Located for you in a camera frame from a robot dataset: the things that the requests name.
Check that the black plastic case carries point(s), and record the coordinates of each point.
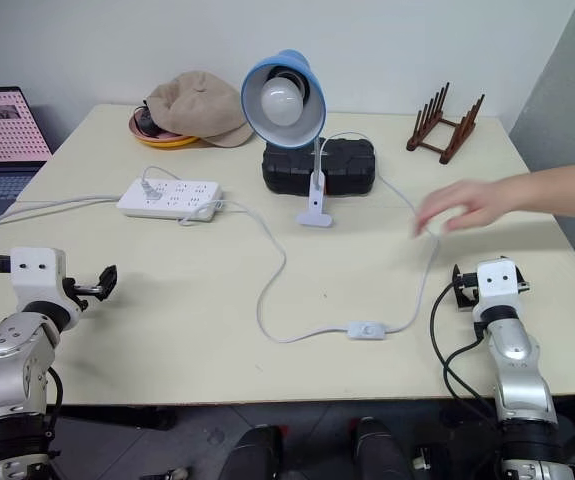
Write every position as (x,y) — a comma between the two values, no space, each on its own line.
(347,167)

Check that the brown wooden rack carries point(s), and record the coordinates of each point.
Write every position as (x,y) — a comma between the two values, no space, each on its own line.
(449,137)

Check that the open laptop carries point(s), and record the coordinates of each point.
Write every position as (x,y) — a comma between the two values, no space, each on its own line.
(2,145)

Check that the person's bare hand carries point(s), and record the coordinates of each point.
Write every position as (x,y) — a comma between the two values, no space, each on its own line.
(472,200)

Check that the dark rounded shape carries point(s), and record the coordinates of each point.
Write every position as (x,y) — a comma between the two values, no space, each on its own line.
(379,450)
(252,455)

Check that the yellow bowl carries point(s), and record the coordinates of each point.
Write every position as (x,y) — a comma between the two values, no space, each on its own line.
(167,144)

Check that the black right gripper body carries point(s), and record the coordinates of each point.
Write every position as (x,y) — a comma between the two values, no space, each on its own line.
(466,295)

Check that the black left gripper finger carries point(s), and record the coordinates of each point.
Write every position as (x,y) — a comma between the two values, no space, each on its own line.
(110,275)
(105,292)

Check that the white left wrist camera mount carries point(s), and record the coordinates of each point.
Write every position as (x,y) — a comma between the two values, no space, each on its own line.
(34,267)

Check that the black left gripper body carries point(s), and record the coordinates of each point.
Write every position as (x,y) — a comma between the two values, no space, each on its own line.
(81,290)

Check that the person's bare forearm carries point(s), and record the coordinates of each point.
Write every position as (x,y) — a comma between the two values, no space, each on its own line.
(557,192)

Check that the pink bowl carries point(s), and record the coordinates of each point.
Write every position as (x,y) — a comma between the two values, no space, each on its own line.
(139,131)

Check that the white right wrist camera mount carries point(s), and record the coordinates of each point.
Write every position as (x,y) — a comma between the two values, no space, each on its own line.
(497,282)

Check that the white plug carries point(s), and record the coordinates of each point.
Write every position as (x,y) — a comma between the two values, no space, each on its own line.
(150,192)

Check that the blue desk lamp white clamp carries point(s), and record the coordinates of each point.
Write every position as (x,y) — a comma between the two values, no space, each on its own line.
(287,137)

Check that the small black object in bowl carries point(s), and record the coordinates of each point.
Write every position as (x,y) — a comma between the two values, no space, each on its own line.
(146,122)

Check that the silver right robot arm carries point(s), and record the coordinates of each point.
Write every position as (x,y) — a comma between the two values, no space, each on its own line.
(514,360)

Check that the beige cap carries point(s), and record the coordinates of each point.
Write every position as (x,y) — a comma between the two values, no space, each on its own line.
(197,107)

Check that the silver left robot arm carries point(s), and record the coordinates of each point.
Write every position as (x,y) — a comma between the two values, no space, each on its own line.
(12,360)

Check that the white power strip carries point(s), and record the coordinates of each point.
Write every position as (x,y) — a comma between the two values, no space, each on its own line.
(172,200)

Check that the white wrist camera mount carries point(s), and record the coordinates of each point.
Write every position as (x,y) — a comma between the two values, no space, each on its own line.
(34,267)
(497,282)

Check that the white light bulb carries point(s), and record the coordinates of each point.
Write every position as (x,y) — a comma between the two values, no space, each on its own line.
(281,102)

